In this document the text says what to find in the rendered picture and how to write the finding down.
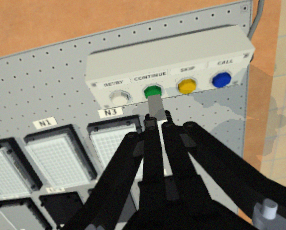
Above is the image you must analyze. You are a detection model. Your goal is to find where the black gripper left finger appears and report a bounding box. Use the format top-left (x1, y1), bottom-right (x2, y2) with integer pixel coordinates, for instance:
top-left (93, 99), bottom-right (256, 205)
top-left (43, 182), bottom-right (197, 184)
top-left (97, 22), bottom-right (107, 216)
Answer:
top-left (60, 95), bottom-right (167, 230)

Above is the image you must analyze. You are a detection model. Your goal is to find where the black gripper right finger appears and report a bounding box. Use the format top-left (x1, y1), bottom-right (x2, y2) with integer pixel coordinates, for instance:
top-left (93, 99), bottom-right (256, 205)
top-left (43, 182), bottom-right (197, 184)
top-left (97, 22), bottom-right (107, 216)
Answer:
top-left (154, 94), bottom-right (286, 230)

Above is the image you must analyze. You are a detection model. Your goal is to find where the beige operator button panel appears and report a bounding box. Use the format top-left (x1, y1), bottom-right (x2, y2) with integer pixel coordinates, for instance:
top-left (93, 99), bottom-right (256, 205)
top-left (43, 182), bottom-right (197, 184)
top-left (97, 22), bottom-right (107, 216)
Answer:
top-left (85, 0), bottom-right (264, 110)

